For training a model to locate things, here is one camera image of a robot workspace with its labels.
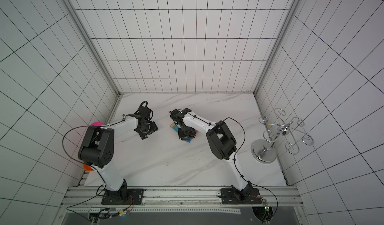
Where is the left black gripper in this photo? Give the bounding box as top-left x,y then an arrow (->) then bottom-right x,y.
137,120 -> 159,140

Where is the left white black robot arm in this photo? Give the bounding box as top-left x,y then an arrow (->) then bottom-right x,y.
78,101 -> 158,205

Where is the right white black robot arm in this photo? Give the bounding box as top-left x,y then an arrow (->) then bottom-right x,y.
170,108 -> 253,204

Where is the magenta plastic goblet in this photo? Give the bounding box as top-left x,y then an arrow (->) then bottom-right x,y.
91,122 -> 103,127

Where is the orange plastic bowl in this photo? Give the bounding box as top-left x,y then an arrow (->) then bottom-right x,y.
83,164 -> 94,172

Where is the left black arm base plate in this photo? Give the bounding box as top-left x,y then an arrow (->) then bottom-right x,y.
101,188 -> 144,206

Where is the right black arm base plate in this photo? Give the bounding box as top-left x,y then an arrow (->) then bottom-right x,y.
218,188 -> 262,205

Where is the chrome wire cup rack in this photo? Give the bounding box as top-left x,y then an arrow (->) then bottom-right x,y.
251,108 -> 314,164

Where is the aluminium mounting rail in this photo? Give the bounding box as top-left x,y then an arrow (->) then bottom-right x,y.
62,186 -> 304,208

